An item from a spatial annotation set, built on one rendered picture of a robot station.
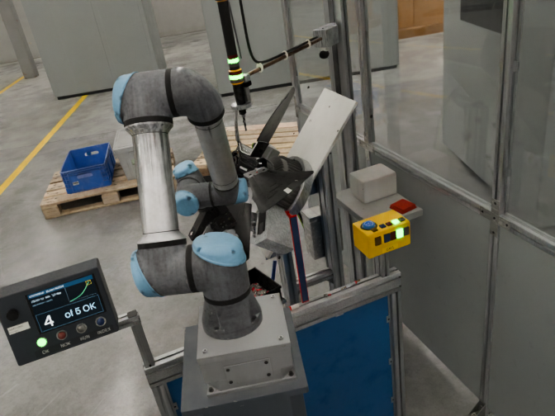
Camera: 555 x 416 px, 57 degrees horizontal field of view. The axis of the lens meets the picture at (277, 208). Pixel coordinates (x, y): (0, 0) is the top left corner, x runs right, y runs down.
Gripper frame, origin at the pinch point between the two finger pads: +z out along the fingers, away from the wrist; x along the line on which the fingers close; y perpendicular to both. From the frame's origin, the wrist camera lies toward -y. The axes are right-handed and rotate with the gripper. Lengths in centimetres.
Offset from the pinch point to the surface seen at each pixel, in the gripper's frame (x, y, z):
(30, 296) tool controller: -28, -48, -38
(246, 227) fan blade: 6.3, 9.7, 0.8
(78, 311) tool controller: -30, -41, -29
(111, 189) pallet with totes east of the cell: 298, -60, 74
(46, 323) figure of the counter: -30, -49, -31
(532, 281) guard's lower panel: -49, 78, 44
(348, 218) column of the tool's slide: 52, 59, 58
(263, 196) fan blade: -6.2, 18.9, -13.9
